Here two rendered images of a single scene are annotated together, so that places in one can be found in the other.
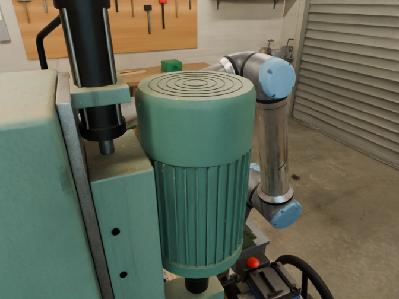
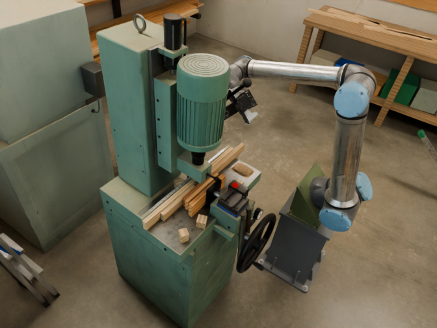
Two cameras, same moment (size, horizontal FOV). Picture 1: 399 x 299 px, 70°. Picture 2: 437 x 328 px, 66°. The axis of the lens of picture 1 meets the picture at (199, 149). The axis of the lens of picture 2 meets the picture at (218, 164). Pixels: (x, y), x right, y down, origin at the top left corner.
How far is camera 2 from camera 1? 0.97 m
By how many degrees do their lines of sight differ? 46
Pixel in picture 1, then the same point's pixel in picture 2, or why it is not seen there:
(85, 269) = (142, 102)
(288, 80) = (355, 106)
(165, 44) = not seen: outside the picture
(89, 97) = (162, 51)
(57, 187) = (138, 71)
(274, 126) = (339, 136)
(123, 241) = (159, 106)
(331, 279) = not seen: outside the picture
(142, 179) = (166, 86)
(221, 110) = (185, 77)
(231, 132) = (189, 88)
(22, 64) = not seen: outside the picture
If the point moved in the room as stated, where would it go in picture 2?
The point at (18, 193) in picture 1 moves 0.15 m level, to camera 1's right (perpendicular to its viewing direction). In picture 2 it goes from (131, 68) to (147, 88)
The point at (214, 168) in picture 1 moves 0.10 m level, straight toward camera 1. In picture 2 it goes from (185, 99) to (156, 104)
